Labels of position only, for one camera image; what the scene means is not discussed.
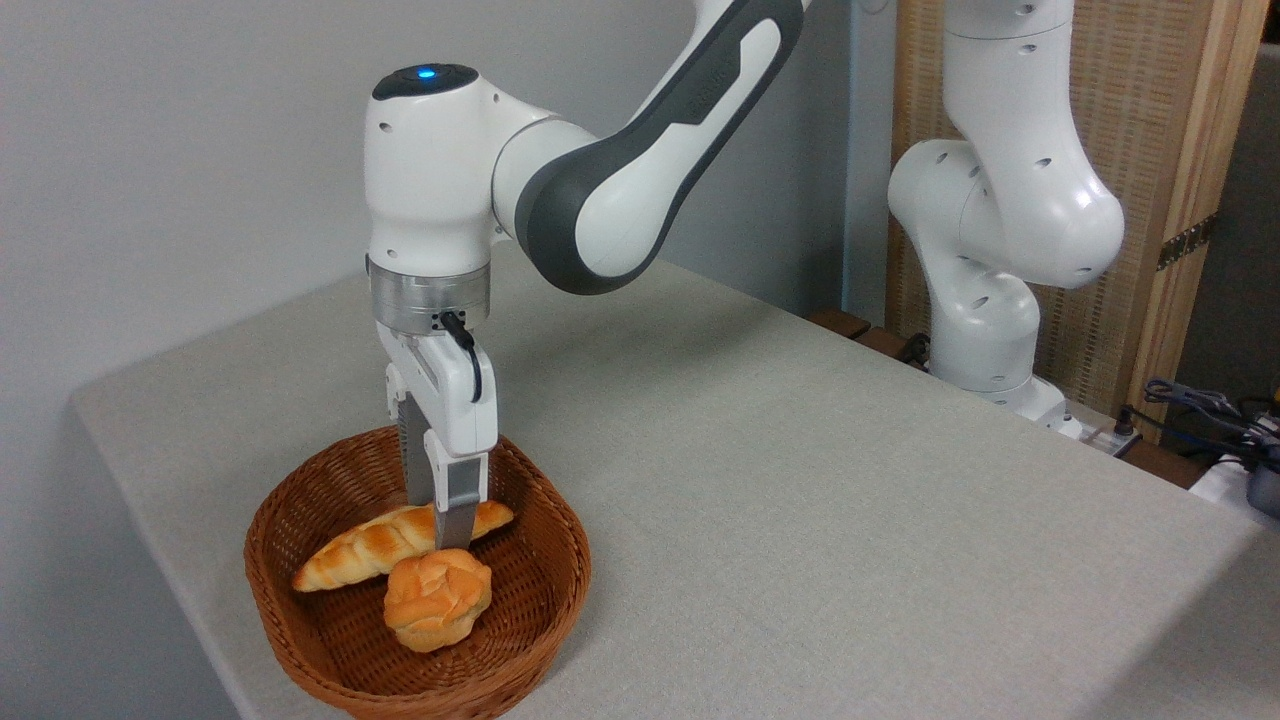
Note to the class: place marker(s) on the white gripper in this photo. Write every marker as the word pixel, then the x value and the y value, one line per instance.
pixel 455 400

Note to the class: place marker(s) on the long braided bread loaf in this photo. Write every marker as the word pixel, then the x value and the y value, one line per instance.
pixel 350 555

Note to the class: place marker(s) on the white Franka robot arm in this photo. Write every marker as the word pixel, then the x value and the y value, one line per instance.
pixel 430 180

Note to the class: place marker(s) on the round bread roll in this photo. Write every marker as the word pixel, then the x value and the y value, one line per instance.
pixel 435 600

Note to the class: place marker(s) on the brown wicker basket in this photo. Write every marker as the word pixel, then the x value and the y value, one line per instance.
pixel 330 640

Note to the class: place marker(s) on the white box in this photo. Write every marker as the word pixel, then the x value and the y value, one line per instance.
pixel 1220 485

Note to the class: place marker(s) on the metal hinge on screen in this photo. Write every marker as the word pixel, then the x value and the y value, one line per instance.
pixel 1188 241

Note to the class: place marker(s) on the grey round container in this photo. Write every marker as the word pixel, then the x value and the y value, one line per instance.
pixel 1265 490

